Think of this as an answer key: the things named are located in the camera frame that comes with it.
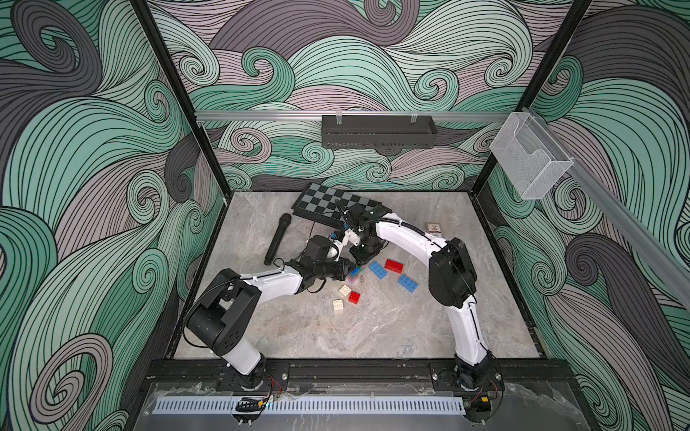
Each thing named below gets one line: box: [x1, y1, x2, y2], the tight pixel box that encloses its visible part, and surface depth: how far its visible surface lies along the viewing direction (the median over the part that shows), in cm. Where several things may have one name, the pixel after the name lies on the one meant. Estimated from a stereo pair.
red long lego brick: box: [384, 258, 405, 274], surface depth 97 cm
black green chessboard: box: [291, 182, 382, 229], surface depth 115 cm
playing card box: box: [424, 221, 443, 237], surface depth 109 cm
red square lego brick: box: [347, 290, 362, 305], surface depth 89 cm
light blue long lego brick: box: [368, 261, 389, 281], surface depth 97 cm
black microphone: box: [263, 212, 292, 266], surface depth 105 cm
